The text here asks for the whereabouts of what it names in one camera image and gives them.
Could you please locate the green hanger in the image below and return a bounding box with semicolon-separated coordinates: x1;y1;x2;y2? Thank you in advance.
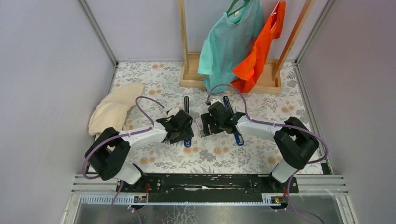
226;0;250;16

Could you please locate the floral table mat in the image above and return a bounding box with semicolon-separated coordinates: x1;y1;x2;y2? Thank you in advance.
112;62;310;174

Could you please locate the teal t-shirt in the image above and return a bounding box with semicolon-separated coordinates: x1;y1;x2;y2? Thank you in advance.
198;0;264;93

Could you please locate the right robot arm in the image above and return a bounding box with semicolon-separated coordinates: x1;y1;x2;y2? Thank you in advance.
204;101;319;192

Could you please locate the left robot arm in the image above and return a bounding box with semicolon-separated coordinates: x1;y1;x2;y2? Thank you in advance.
83;110;194;192

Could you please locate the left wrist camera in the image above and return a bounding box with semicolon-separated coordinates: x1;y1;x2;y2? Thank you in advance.
166;106;180;117

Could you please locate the blue stapler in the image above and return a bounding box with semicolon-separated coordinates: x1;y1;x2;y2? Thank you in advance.
222;95;245;147
183;96;193;147

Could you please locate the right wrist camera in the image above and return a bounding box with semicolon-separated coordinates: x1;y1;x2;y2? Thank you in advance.
205;98;224;106

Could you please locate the orange t-shirt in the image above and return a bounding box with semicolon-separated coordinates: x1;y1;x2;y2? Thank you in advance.
232;1;286;93

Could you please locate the wooden clothes rack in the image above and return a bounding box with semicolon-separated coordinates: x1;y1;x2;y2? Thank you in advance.
178;0;316;95

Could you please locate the beige cloth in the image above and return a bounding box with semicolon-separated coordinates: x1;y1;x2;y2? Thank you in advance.
88;83;145;137

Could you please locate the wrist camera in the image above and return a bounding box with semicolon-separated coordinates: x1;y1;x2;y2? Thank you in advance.
166;106;180;117
205;98;224;106

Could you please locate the red white staples box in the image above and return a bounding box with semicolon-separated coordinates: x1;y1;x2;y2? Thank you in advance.
195;118;204;131

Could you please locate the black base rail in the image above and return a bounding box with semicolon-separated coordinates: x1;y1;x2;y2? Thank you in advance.
117;173;299;203

